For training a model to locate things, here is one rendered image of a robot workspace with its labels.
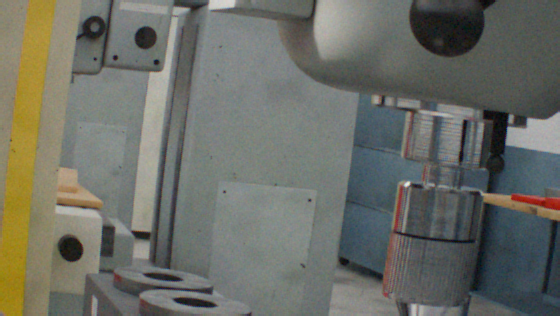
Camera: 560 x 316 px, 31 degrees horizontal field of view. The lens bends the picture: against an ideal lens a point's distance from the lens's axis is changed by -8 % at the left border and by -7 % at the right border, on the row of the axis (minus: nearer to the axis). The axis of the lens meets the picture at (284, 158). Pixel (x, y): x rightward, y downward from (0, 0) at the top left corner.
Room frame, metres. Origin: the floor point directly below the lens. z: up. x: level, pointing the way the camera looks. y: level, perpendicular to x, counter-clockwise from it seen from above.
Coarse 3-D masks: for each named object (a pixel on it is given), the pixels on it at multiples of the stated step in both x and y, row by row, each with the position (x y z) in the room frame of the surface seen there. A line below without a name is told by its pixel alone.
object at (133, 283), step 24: (96, 288) 0.89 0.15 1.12; (120, 288) 0.88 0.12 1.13; (144, 288) 0.87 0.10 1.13; (168, 288) 0.87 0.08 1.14; (192, 288) 0.88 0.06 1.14; (96, 312) 0.88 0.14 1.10; (120, 312) 0.80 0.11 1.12; (144, 312) 0.79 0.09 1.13; (168, 312) 0.78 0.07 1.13; (192, 312) 0.78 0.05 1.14; (216, 312) 0.79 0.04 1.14; (240, 312) 0.80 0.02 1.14
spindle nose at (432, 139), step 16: (416, 112) 0.53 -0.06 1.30; (416, 128) 0.53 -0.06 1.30; (432, 128) 0.52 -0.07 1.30; (448, 128) 0.52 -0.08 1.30; (464, 128) 0.52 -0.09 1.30; (480, 128) 0.52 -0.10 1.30; (416, 144) 0.53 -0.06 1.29; (432, 144) 0.52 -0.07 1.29; (448, 144) 0.52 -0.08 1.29; (464, 144) 0.52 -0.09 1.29; (480, 144) 0.53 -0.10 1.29; (416, 160) 0.53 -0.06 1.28; (432, 160) 0.52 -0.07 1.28; (448, 160) 0.52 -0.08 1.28; (464, 160) 0.52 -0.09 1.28; (480, 160) 0.53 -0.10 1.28
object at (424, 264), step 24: (408, 216) 0.53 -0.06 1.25; (432, 216) 0.52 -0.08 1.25; (456, 216) 0.52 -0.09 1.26; (480, 216) 0.54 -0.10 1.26; (408, 240) 0.53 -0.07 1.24; (432, 240) 0.52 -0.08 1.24; (456, 240) 0.52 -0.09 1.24; (408, 264) 0.53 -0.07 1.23; (432, 264) 0.52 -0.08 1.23; (456, 264) 0.52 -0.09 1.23; (384, 288) 0.54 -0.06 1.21; (408, 288) 0.52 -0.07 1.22; (432, 288) 0.52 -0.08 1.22; (456, 288) 0.53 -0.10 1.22
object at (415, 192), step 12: (408, 180) 0.55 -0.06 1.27; (420, 180) 0.56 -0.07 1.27; (396, 192) 0.54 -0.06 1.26; (408, 192) 0.53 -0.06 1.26; (420, 192) 0.53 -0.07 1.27; (432, 192) 0.52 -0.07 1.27; (444, 192) 0.52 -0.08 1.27; (456, 192) 0.52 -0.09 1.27; (468, 192) 0.53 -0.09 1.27; (480, 192) 0.53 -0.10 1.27; (420, 204) 0.52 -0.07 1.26; (432, 204) 0.52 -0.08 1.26; (444, 204) 0.52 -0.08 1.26; (456, 204) 0.52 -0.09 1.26; (468, 204) 0.52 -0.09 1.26; (480, 204) 0.53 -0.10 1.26
